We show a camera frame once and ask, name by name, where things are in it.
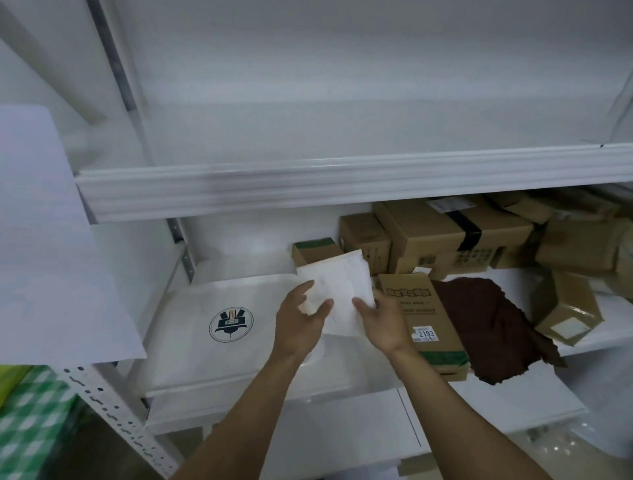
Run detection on person's right hand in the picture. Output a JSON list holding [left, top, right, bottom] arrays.
[[351, 289, 419, 360]]

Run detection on person's left hand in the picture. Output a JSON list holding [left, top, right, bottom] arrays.
[[273, 280, 335, 365]]

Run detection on small white padded envelope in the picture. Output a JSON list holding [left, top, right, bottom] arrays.
[[296, 249, 376, 338]]

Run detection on person's right forearm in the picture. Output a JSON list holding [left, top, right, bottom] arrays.
[[390, 347, 551, 480]]

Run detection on person's left forearm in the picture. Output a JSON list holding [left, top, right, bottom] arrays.
[[170, 353, 303, 480]]

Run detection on small cardboard box green stripe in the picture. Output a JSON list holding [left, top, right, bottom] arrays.
[[291, 238, 345, 271]]

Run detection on long cardboard box green print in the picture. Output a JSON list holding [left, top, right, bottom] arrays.
[[377, 272, 471, 382]]

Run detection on small plain cardboard box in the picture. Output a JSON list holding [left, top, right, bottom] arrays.
[[338, 212, 392, 276]]

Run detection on large cardboard box black tape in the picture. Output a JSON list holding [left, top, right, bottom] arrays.
[[372, 195, 536, 281]]

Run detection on large white bag round logo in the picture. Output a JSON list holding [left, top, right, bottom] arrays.
[[135, 273, 404, 398]]

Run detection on white metal shelf unit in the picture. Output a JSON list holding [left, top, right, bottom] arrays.
[[0, 0, 633, 480]]

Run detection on dark brown cloth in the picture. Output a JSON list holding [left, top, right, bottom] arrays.
[[432, 276, 568, 387]]

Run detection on flat cardboard box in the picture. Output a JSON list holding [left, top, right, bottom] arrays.
[[485, 191, 557, 226]]

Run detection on cardboard box white label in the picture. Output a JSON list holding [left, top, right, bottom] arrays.
[[530, 269, 605, 347]]

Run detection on wide taped cardboard box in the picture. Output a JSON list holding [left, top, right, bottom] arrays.
[[535, 217, 633, 279]]

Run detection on white paper sheet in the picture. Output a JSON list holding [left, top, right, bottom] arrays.
[[0, 104, 148, 367]]

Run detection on green checkered cloth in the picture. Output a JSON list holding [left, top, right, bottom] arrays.
[[0, 365, 77, 480]]

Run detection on white perforated shelf post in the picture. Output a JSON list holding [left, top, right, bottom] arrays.
[[62, 363, 180, 480]]

